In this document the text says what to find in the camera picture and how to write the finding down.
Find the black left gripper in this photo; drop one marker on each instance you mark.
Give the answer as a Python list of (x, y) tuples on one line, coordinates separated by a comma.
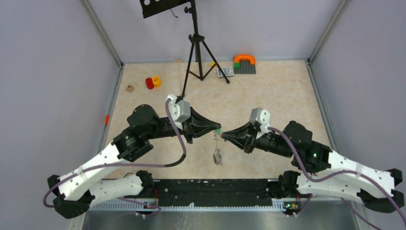
[(197, 126)]

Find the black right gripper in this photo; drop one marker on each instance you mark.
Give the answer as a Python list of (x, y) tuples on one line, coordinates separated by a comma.
[(238, 137)]

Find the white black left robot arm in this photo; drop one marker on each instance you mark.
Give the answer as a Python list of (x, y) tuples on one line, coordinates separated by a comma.
[(78, 191)]

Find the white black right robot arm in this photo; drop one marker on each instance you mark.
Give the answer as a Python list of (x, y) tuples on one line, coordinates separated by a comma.
[(320, 169)]

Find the blue playing card box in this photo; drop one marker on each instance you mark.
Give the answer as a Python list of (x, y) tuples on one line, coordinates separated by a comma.
[(228, 71)]

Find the yellow plastic cylinder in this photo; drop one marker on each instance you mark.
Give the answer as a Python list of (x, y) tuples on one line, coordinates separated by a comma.
[(156, 81)]

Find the red plastic cylinder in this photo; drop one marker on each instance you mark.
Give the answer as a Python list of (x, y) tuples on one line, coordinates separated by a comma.
[(149, 83)]

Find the grey lego baseplate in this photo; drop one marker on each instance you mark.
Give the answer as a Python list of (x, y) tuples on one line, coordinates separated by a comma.
[(245, 68)]

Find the small wooden block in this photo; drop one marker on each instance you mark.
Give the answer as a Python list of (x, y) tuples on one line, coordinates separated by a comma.
[(130, 88)]

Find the orange plastic arch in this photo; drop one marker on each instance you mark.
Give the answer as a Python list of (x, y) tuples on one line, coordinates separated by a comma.
[(245, 57)]

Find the black tripod stand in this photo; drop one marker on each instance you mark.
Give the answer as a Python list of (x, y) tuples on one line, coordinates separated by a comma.
[(196, 40)]

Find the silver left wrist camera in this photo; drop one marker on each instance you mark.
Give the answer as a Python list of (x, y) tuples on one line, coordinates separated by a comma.
[(178, 110)]

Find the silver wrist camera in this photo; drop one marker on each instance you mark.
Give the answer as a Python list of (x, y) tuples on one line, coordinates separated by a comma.
[(260, 119), (178, 110)]

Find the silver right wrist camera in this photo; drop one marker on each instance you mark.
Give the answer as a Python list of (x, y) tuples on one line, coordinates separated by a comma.
[(260, 119)]

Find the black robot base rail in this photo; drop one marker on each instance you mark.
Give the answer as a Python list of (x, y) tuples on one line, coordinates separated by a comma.
[(222, 193)]

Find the black perforated mount plate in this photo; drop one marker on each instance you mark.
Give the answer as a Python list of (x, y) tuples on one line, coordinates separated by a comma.
[(153, 7)]

